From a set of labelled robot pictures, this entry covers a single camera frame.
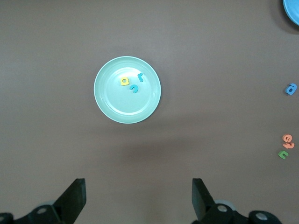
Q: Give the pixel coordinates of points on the orange foam letter e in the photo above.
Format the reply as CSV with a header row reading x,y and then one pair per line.
x,y
283,139

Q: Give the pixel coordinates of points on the teal foam letter r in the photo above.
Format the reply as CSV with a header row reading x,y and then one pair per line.
x,y
140,79

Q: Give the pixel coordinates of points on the light green round plate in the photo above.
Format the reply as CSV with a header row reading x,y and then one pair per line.
x,y
127,105

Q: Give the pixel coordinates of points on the teal foam letter c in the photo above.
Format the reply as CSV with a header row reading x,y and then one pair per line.
x,y
136,89

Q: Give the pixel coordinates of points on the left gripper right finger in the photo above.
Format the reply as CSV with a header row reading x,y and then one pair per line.
x,y
202,203

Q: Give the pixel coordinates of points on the yellow foam letter a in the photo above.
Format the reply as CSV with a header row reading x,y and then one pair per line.
x,y
122,84

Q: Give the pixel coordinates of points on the blue foam letter a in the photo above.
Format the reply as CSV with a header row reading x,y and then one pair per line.
x,y
294,86

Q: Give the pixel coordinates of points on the green foam letter u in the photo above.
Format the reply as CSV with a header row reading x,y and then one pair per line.
x,y
280,156

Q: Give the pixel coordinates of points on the orange foam letter t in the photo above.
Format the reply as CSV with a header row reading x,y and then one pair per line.
x,y
289,146

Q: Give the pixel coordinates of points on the blue round plate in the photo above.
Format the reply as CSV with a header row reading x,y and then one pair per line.
x,y
293,9

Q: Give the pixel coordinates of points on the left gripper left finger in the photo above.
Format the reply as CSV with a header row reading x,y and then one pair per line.
x,y
72,200

